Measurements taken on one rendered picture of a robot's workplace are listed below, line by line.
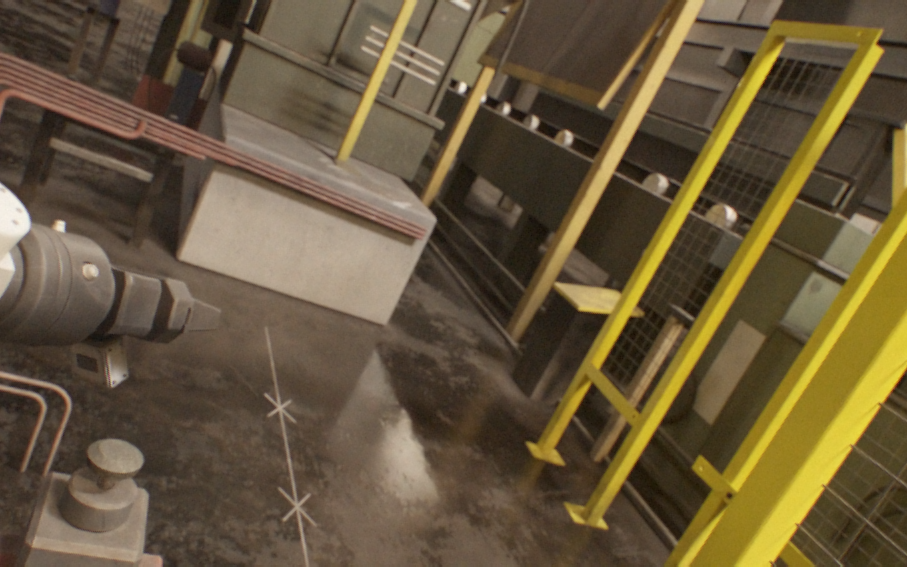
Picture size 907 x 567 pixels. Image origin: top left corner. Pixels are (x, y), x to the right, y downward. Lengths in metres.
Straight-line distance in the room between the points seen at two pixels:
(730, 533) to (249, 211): 2.65
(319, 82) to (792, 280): 2.39
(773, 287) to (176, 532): 2.41
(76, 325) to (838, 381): 0.69
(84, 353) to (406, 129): 3.41
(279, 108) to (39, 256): 3.34
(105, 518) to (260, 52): 3.25
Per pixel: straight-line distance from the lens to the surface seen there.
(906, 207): 2.44
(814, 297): 3.23
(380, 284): 3.42
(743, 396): 3.19
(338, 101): 3.90
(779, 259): 3.28
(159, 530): 1.84
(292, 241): 3.28
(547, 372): 3.54
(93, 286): 0.60
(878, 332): 0.82
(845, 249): 3.23
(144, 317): 0.65
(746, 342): 3.24
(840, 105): 2.57
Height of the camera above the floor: 1.15
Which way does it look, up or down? 14 degrees down
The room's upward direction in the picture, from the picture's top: 26 degrees clockwise
